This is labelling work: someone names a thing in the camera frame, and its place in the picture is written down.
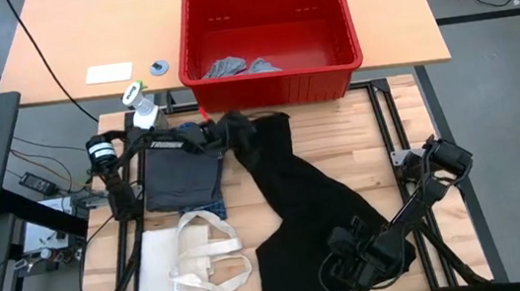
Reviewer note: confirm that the black aluminium rig frame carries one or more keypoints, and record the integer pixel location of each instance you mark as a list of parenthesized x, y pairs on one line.
[(384, 100)]

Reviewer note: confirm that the blue plaid garment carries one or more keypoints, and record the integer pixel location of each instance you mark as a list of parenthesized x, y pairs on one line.
[(216, 210)]

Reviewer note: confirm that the dark grey garment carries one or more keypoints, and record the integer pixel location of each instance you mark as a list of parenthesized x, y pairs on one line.
[(180, 180)]

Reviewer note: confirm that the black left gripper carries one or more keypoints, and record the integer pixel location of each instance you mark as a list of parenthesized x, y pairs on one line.
[(233, 131)]

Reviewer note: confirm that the white rectangular pad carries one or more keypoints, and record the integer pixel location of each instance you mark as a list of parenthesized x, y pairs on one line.
[(109, 73)]

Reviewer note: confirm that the black power adapter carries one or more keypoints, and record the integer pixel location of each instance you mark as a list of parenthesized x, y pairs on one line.
[(36, 183)]

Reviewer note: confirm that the white canvas tote bag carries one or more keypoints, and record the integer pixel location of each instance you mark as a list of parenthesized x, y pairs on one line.
[(158, 287)]

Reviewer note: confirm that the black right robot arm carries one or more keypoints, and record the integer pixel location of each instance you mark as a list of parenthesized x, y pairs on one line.
[(411, 206)]

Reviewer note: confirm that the red plastic laundry bin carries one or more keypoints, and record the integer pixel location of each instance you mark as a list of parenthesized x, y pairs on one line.
[(273, 91)]

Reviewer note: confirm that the light orange desk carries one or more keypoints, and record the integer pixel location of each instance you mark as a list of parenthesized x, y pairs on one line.
[(102, 31)]

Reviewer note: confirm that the black garment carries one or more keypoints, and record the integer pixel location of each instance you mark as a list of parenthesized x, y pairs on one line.
[(306, 199)]

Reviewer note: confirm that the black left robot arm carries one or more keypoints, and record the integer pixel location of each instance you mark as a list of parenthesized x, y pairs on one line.
[(165, 144)]

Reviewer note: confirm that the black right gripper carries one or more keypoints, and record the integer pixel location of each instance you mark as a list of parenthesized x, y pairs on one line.
[(368, 259)]

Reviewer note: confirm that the white spray bottle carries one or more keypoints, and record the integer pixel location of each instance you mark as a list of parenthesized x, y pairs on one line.
[(144, 117)]

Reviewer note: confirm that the small light grey cloth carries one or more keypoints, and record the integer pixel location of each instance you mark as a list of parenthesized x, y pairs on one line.
[(264, 66), (225, 66)]

